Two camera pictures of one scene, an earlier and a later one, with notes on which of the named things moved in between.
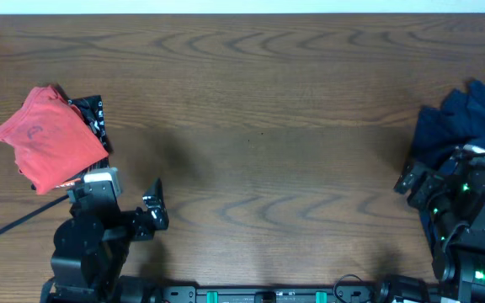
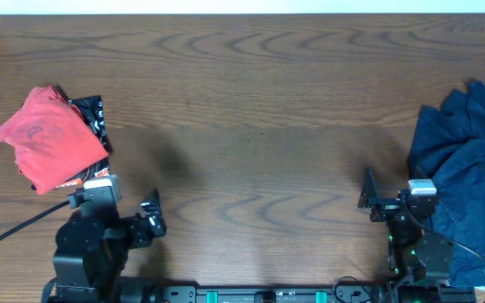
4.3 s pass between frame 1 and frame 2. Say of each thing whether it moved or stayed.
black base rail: stayed
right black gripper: moved
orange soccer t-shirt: stayed
